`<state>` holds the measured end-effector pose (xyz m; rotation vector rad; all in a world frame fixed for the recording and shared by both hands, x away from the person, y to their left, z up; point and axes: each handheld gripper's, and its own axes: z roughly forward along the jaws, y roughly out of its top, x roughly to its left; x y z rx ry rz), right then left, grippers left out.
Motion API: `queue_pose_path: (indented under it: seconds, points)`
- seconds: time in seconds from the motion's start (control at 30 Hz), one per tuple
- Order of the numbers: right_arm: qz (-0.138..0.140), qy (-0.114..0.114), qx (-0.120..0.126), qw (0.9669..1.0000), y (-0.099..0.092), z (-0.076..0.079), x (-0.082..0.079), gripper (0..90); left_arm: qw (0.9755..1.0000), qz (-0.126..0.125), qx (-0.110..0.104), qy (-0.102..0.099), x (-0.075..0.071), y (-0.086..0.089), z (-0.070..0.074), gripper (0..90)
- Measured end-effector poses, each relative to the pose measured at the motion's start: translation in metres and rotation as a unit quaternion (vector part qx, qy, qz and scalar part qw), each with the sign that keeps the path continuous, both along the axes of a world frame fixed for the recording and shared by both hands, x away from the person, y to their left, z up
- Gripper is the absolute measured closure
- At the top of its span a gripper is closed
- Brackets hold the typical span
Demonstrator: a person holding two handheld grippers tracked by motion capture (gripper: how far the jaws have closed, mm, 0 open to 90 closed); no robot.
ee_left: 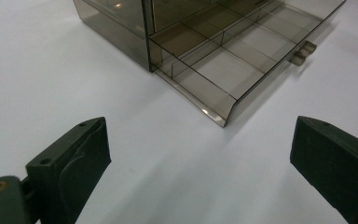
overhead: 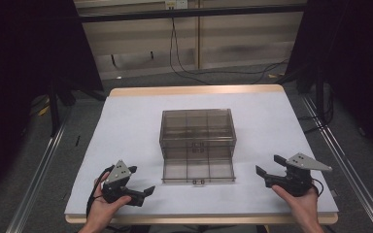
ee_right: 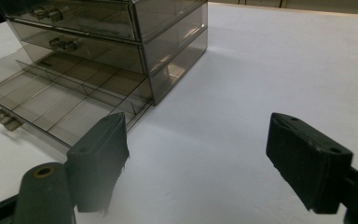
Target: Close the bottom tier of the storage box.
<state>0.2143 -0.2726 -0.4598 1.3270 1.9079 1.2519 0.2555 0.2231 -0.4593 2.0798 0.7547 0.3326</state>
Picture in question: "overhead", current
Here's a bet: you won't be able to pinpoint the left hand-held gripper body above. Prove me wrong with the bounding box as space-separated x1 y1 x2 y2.
101 159 138 205

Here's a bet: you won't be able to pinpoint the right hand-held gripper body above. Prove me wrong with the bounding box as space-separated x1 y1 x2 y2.
264 151 333 198

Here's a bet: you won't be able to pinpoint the smoky clear plastic storage box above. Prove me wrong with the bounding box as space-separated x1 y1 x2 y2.
158 108 238 185

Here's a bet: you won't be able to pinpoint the person's right hand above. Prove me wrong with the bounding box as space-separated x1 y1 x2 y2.
270 183 321 228

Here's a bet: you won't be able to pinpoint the person's left hand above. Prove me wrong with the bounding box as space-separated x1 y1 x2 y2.
86 176 133 228

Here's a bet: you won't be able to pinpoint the white table mat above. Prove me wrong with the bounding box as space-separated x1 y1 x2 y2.
64 91 340 216

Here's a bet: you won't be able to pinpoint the black metal stand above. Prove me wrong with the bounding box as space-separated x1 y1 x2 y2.
48 76 62 138
315 66 327 125

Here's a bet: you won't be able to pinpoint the wooden table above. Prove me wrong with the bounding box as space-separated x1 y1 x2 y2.
64 83 340 226

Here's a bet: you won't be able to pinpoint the black curtain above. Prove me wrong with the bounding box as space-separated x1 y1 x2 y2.
0 0 105 209
284 0 373 157

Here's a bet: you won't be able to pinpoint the black horizontal bar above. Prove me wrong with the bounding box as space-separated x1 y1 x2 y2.
78 3 307 23

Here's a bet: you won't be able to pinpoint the white power outlet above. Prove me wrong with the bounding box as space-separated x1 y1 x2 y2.
164 0 189 11

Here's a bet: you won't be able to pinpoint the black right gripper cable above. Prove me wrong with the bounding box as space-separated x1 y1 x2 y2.
311 178 325 197

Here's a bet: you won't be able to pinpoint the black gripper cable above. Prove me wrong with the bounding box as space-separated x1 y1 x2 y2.
311 178 325 197
85 164 116 219

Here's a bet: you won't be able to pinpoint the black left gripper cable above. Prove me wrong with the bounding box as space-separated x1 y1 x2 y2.
85 164 116 219

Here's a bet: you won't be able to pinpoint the black cable bundle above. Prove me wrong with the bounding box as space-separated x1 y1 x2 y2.
298 91 335 135

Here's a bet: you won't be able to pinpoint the metal floor rail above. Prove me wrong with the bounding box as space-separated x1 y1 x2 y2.
5 120 68 233
300 94 373 233

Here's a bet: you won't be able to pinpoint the black floor cable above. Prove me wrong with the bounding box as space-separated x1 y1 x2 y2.
168 17 212 86
173 17 289 85

